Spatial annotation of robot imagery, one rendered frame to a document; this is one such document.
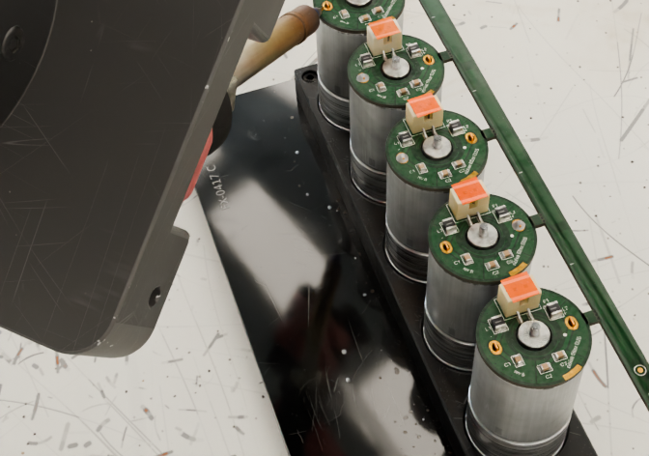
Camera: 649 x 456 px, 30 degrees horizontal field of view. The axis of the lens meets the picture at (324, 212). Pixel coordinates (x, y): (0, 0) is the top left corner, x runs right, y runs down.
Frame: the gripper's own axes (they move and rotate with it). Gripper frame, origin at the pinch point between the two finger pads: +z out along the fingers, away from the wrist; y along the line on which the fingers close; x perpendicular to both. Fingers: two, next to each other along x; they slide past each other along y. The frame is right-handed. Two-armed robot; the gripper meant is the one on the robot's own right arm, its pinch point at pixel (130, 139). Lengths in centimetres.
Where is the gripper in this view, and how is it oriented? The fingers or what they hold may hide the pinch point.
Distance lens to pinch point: 25.1
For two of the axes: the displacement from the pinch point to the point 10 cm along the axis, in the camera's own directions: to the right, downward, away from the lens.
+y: -9.0, -3.4, 2.8
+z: 2.4, 1.5, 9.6
